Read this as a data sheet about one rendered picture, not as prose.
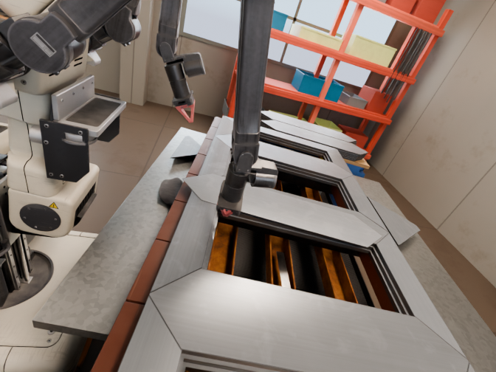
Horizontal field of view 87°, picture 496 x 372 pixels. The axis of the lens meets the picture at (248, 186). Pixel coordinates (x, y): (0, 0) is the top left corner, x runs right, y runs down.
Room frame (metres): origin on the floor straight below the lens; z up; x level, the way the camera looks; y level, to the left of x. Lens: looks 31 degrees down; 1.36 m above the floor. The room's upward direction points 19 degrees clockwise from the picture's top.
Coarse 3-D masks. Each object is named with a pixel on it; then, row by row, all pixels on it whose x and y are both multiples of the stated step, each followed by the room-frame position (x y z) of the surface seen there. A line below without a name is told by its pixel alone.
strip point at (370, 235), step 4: (356, 220) 0.86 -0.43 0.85; (360, 220) 0.87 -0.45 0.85; (360, 224) 0.84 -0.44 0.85; (364, 224) 0.85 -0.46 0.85; (360, 228) 0.82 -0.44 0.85; (364, 228) 0.82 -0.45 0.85; (368, 228) 0.83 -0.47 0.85; (364, 232) 0.80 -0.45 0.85; (368, 232) 0.80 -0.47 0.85; (372, 232) 0.81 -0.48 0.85; (376, 232) 0.82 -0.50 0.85; (364, 236) 0.77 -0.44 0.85; (368, 236) 0.78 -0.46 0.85; (372, 236) 0.79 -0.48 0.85; (376, 236) 0.80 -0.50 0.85; (380, 236) 0.81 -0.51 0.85; (364, 240) 0.75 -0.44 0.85; (368, 240) 0.76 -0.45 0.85; (372, 240) 0.77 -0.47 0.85; (376, 240) 0.78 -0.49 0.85; (368, 244) 0.73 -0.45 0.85
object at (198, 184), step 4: (196, 176) 0.79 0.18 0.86; (200, 176) 0.80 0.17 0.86; (204, 176) 0.81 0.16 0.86; (208, 176) 0.81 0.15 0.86; (192, 180) 0.76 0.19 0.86; (196, 180) 0.77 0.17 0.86; (200, 180) 0.77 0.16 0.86; (204, 180) 0.78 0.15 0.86; (208, 180) 0.79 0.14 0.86; (192, 184) 0.73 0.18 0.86; (196, 184) 0.74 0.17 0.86; (200, 184) 0.75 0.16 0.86; (204, 184) 0.76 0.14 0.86; (208, 184) 0.77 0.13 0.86; (192, 188) 0.71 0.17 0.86; (196, 188) 0.72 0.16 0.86; (200, 188) 0.73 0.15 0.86; (204, 188) 0.73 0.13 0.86; (196, 192) 0.70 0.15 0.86; (200, 192) 0.71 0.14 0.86; (204, 192) 0.71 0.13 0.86; (200, 196) 0.68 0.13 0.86
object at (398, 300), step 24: (288, 144) 1.49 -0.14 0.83; (288, 168) 1.15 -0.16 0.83; (216, 216) 0.65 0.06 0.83; (240, 216) 0.68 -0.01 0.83; (360, 216) 0.90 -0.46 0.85; (336, 240) 0.73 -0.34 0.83; (384, 264) 0.67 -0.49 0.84; (408, 312) 0.51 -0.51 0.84; (192, 360) 0.24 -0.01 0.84; (216, 360) 0.25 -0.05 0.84
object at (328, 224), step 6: (318, 204) 0.88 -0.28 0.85; (318, 210) 0.84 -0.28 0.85; (324, 210) 0.85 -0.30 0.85; (330, 210) 0.87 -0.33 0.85; (318, 216) 0.80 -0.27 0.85; (324, 216) 0.81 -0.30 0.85; (330, 216) 0.83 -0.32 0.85; (324, 222) 0.77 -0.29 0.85; (330, 222) 0.79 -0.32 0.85; (336, 222) 0.80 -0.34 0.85; (324, 228) 0.74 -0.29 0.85; (330, 228) 0.75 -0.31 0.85; (336, 228) 0.76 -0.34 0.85; (324, 234) 0.71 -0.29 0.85; (330, 234) 0.72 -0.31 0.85; (336, 234) 0.73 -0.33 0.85; (342, 240) 0.71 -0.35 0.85
